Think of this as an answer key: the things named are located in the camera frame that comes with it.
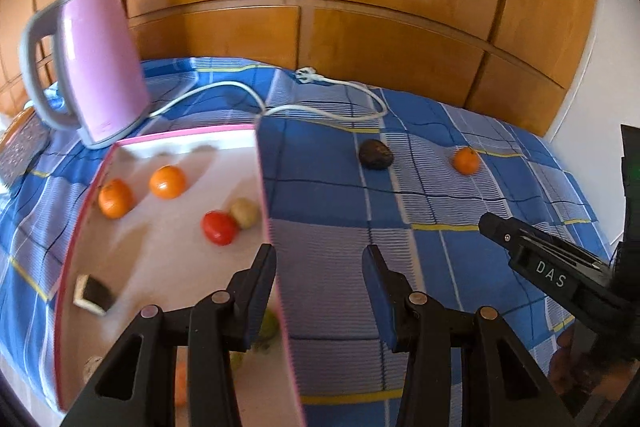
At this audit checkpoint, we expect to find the green fruit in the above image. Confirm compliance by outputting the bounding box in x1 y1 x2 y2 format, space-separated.
257 309 281 350

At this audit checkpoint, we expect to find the white power cable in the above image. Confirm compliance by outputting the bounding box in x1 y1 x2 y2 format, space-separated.
145 67 388 122

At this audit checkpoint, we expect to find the blue checked blanket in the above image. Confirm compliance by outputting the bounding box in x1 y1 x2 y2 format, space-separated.
0 54 616 427

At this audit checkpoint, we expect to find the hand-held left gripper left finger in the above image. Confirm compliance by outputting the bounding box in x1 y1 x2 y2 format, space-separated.
65 243 278 427

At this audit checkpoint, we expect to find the red tomato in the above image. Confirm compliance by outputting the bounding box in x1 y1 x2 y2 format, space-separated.
201 210 239 246

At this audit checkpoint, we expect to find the orange with stem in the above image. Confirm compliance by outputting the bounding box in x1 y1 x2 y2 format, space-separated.
98 179 136 220

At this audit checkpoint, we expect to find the large orange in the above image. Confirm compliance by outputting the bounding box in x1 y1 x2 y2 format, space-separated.
149 165 187 200

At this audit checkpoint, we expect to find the small orange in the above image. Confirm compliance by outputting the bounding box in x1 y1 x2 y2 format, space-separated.
453 147 481 174

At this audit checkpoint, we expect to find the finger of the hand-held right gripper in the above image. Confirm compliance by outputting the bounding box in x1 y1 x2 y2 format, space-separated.
478 212 609 274

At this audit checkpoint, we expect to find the dark avocado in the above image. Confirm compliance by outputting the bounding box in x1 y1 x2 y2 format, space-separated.
359 138 392 170

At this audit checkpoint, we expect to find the person's right hand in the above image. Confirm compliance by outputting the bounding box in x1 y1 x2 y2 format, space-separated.
547 329 631 415

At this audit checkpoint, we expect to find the small yellowish potato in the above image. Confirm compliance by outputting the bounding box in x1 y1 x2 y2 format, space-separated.
230 199 261 229

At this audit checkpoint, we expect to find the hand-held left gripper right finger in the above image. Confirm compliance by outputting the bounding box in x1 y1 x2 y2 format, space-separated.
361 245 576 427

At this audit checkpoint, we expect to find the pink electric kettle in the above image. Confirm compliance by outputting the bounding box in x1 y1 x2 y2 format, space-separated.
19 0 151 150

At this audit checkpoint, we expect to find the pink shallow box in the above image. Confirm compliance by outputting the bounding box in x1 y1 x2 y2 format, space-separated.
54 123 307 427

